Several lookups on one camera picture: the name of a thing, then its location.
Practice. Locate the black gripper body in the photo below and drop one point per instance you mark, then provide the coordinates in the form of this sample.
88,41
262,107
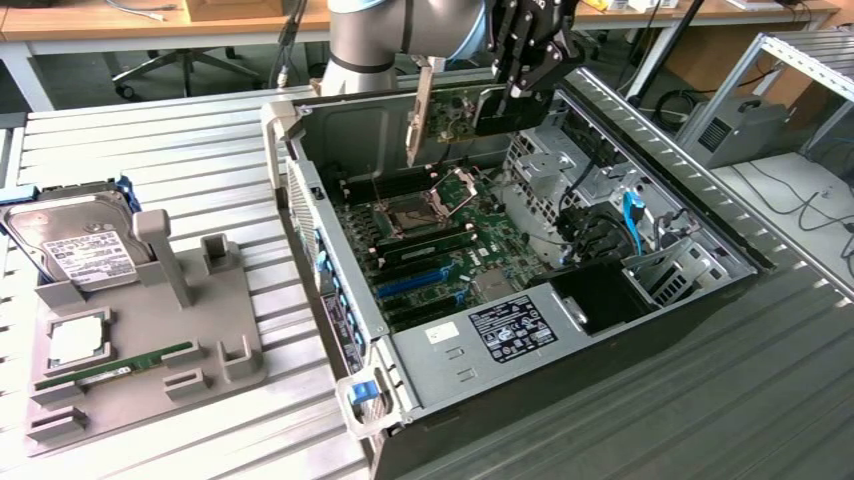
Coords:
534,12

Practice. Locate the green black graphics card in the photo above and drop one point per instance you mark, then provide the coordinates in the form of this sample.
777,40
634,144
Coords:
454,115

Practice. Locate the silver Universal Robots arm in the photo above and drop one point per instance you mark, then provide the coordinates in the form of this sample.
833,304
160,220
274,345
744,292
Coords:
374,30

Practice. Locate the black office chair base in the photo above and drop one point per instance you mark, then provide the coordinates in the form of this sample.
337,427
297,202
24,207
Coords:
187,65
597,40

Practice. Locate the white small box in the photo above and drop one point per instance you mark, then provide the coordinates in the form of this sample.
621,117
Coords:
641,5

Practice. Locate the black tripod pole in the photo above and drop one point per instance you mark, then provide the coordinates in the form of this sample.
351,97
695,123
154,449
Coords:
673,50

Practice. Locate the brown wooden cabinet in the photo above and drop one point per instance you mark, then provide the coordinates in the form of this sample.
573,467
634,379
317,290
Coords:
708,55

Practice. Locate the silver metal drive cage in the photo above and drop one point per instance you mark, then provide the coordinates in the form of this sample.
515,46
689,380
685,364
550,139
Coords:
541,170

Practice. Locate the grey metal control box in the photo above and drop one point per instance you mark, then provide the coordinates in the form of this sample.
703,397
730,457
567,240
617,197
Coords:
748,135

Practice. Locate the metal socket cover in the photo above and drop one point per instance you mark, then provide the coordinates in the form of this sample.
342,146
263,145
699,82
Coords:
470,196

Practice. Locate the green motherboard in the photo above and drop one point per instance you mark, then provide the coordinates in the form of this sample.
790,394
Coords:
514,240

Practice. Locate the CPU socket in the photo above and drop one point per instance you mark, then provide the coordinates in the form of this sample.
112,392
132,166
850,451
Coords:
410,217

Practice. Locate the installed dark RAM stick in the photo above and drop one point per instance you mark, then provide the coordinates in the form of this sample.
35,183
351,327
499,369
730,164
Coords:
427,252

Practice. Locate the brown cardboard box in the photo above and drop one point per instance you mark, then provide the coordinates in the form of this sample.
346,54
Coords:
234,10

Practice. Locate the silver slotted disk bay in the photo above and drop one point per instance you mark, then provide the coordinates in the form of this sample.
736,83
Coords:
697,272

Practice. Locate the silver chipset chip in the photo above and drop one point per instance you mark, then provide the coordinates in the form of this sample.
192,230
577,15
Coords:
495,287

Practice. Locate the black plastic shroud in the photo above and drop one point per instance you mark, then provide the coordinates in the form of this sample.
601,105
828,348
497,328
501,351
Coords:
594,300

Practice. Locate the blue expansion slot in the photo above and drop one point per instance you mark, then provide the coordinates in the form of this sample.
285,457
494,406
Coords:
410,283

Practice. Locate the long black expansion slot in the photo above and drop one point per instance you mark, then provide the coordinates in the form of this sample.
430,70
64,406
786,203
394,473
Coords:
421,304
430,317

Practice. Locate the blue card clip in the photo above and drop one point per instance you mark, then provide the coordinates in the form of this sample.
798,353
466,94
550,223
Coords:
342,301
323,261
351,319
359,341

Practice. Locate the silver labelled power supply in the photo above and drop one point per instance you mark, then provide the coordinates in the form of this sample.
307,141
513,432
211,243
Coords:
434,370

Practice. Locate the open black PC case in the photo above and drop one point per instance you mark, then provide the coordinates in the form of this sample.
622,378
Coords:
601,400

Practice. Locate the blue case latch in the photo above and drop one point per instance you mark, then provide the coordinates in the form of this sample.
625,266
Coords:
362,391

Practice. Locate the silver hard disk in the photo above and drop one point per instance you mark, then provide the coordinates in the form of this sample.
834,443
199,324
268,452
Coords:
74,240

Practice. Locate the grey plastic parts rack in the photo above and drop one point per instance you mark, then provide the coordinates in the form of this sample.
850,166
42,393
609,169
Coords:
134,340

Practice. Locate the green RAM stick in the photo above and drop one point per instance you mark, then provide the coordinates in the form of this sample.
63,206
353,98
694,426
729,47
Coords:
154,357

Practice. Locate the silver CPU chip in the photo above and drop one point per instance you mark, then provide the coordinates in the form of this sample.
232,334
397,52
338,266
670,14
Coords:
76,342

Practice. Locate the aluminium frame shelf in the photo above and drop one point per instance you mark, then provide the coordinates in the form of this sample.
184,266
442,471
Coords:
734,80

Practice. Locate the wooden desk white frame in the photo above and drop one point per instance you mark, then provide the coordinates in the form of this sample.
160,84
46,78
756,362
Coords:
67,27
768,14

